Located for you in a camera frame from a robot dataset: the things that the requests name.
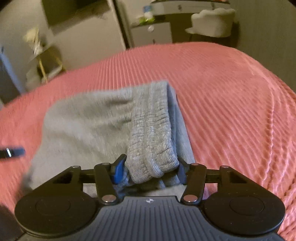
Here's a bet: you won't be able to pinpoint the grey sweatpants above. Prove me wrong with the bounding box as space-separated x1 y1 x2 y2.
23 81 195 197

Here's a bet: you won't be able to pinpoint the pink ribbed bedspread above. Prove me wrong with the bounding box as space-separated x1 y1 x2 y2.
1 42 295 240

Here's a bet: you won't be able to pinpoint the wrapped flower bouquet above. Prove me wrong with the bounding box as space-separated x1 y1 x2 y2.
23 27 43 56

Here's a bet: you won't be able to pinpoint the white door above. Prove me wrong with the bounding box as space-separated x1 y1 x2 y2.
47 1 126 70

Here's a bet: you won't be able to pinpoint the white scalloped chair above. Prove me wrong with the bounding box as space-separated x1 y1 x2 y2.
185 8 236 38

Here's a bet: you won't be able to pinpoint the grey cabinet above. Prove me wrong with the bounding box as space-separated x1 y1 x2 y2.
130 22 173 47

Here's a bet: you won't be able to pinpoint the white plastic bottle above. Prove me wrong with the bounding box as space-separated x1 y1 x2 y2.
143 5 154 20

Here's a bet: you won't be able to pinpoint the grey vanity desk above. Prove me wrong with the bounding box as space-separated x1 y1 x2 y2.
150 1 231 16

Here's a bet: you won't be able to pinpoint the wall mounted television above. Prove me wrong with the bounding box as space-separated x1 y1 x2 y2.
41 0 110 27

